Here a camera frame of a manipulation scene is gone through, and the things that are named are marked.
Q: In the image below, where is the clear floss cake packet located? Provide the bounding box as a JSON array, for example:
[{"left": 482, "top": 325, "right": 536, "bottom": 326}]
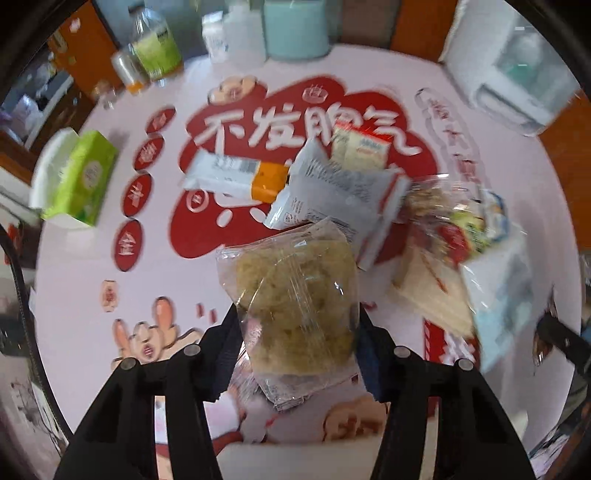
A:
[{"left": 216, "top": 218, "right": 362, "bottom": 411}]

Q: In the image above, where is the small jar with orange contents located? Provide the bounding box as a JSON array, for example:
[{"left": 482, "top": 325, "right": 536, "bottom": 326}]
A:
[{"left": 111, "top": 50, "right": 149, "bottom": 95}]

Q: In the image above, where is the grey and white snack packet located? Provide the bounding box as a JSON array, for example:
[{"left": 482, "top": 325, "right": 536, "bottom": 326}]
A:
[{"left": 264, "top": 138, "right": 411, "bottom": 271}]

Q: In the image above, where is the clear red-print sandwich packet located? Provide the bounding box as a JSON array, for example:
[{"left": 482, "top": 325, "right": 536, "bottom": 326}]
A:
[{"left": 392, "top": 174, "right": 485, "bottom": 335}]

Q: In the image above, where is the green tissue box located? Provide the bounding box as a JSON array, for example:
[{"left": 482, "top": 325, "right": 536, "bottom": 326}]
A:
[{"left": 28, "top": 128, "right": 118, "bottom": 227}]

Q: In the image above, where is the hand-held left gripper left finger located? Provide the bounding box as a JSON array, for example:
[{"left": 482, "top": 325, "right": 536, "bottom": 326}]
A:
[{"left": 53, "top": 302, "right": 245, "bottom": 480}]

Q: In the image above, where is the white squeeze bottle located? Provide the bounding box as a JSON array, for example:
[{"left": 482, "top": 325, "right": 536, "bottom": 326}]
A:
[{"left": 226, "top": 0, "right": 266, "bottom": 63}]

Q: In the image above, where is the small pale cracker packet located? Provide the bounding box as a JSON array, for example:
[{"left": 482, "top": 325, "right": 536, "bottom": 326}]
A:
[{"left": 330, "top": 122, "right": 392, "bottom": 171}]

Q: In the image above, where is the teal canister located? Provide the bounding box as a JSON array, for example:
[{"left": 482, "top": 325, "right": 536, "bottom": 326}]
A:
[{"left": 263, "top": 0, "right": 329, "bottom": 60}]

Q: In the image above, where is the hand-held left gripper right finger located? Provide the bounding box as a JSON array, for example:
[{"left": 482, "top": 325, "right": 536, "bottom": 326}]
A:
[{"left": 355, "top": 307, "right": 536, "bottom": 480}]

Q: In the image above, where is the white and orange snack packet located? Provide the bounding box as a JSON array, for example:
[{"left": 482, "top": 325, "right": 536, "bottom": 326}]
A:
[{"left": 182, "top": 150, "right": 291, "bottom": 204}]

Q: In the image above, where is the small glass jar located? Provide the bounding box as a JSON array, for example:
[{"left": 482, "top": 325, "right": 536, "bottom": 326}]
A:
[{"left": 95, "top": 80, "right": 122, "bottom": 109}]

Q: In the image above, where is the clear bottle with green label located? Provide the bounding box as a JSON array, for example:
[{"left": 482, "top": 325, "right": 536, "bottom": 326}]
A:
[{"left": 130, "top": 7, "right": 184, "bottom": 86}]

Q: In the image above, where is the white pill bottle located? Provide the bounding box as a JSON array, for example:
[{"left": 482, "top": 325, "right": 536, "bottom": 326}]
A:
[{"left": 202, "top": 14, "right": 229, "bottom": 63}]

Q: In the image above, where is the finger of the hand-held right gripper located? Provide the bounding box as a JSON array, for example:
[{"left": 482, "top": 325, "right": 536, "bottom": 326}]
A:
[{"left": 536, "top": 311, "right": 591, "bottom": 376}]

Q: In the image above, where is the white countertop sterilizer cabinet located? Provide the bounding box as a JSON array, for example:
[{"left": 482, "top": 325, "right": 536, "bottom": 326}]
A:
[{"left": 438, "top": 4, "right": 580, "bottom": 137}]

